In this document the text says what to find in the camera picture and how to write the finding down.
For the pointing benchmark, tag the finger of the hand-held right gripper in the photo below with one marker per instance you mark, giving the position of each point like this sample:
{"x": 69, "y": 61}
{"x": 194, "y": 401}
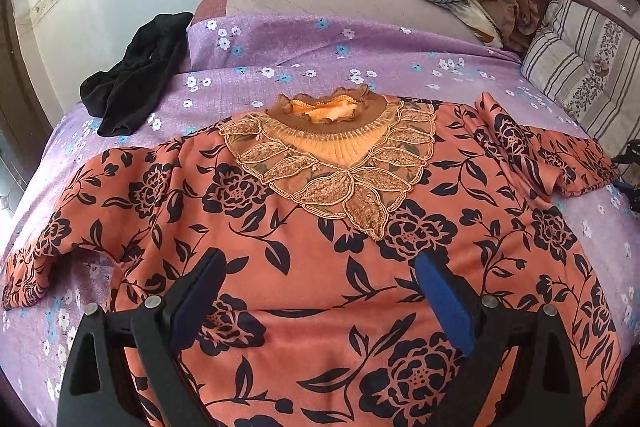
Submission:
{"x": 630, "y": 194}
{"x": 629, "y": 157}

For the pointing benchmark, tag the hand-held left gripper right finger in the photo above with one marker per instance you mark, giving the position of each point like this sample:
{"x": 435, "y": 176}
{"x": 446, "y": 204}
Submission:
{"x": 445, "y": 302}

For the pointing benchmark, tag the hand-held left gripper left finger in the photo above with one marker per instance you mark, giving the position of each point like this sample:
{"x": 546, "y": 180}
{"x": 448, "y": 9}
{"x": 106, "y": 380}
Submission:
{"x": 200, "y": 292}

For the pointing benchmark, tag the orange black floral blouse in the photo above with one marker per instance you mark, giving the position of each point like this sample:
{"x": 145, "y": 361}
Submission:
{"x": 310, "y": 267}

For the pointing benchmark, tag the striped floral cushion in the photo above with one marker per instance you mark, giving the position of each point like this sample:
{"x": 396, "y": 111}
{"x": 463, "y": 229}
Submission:
{"x": 565, "y": 57}

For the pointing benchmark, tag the brown garment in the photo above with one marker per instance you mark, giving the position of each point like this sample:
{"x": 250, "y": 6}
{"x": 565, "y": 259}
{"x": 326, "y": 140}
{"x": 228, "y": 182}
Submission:
{"x": 510, "y": 12}

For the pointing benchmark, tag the black garment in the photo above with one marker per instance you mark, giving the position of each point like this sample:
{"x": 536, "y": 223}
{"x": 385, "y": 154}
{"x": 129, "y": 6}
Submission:
{"x": 135, "y": 77}

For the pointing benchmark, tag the purple floral bedsheet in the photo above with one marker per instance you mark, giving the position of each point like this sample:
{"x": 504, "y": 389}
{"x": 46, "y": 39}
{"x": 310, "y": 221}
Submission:
{"x": 300, "y": 52}

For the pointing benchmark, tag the wooden bed rail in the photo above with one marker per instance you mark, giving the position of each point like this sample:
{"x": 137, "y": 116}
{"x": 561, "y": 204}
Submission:
{"x": 590, "y": 0}

